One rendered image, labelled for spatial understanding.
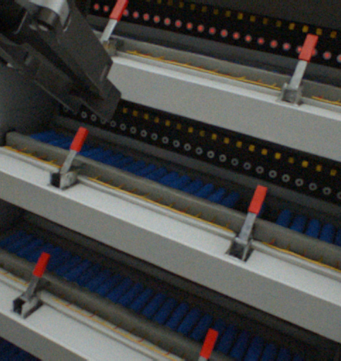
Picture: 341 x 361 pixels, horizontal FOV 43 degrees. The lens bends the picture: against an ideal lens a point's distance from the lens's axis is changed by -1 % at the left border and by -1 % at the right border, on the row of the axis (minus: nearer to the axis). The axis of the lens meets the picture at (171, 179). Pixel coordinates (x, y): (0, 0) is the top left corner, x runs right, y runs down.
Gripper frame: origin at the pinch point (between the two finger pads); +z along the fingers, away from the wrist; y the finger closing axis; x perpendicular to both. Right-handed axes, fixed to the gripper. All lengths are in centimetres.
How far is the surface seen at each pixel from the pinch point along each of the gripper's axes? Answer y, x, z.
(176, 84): 0.5, 8.7, 17.5
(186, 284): 5.6, -15.3, 39.4
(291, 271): 20.6, -7.8, 23.6
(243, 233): 14.1, -5.6, 22.0
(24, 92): -30.5, 4.8, 28.7
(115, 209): -3.1, -8.3, 22.4
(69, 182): -11.5, -7.2, 22.9
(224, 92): 6.9, 9.3, 17.2
